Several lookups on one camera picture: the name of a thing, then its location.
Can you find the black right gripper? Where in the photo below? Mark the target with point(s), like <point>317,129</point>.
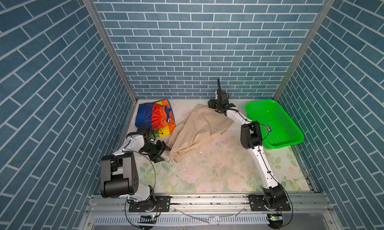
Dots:
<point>211,103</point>

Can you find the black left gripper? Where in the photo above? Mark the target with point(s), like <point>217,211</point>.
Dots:
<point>161,145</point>

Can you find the rainbow striped shorts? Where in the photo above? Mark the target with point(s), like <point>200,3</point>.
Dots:
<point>157,116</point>

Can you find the beige shorts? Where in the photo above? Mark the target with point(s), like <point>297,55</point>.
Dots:
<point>203,146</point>

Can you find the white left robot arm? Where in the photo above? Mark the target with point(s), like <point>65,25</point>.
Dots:
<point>120,176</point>

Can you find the green plastic basket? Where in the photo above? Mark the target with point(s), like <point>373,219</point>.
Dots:
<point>277,127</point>

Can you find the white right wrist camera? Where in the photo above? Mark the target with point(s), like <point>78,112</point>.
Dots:
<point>222,96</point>

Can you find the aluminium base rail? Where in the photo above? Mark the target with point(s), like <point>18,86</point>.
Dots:
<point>304,211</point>

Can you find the white vented cable tray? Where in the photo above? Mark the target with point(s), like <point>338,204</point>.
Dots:
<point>180,220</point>

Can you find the aluminium left corner post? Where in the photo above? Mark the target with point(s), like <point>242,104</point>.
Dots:
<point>92,10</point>

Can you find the aluminium corner post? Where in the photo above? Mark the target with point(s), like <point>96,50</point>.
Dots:
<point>315,26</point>
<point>92,10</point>

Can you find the aluminium right corner post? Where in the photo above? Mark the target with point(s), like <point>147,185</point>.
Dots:
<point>315,26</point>

